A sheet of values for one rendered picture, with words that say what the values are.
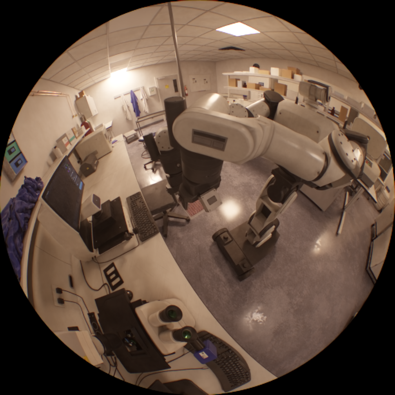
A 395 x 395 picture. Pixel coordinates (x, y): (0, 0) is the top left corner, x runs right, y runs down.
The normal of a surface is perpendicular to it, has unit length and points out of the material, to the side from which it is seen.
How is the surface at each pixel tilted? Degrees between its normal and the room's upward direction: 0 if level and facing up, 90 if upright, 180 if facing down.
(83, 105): 90
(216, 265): 0
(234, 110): 54
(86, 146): 90
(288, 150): 75
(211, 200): 42
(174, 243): 0
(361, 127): 105
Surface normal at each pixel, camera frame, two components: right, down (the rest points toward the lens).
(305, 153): -0.36, 0.28
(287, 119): -0.92, 0.29
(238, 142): -0.32, 0.82
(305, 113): -0.66, -0.27
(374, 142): -0.78, 0.62
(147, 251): -0.10, -0.64
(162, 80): 0.54, 0.61
